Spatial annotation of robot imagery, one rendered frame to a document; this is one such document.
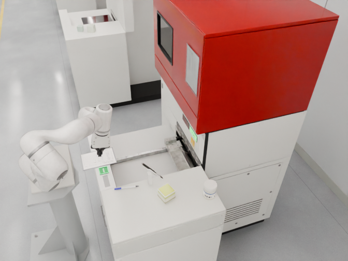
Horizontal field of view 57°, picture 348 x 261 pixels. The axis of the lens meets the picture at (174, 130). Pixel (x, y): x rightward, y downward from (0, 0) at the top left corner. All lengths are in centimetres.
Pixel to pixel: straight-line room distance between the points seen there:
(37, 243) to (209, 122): 182
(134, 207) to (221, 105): 72
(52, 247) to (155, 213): 126
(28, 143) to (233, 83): 100
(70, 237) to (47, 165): 130
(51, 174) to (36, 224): 175
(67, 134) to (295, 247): 216
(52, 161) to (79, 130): 16
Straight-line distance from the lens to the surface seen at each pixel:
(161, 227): 173
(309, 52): 190
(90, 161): 208
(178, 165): 211
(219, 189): 228
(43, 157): 138
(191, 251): 204
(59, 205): 231
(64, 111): 420
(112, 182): 194
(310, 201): 331
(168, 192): 177
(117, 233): 173
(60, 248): 287
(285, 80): 190
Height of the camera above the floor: 242
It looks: 41 degrees down
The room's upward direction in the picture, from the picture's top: 1 degrees clockwise
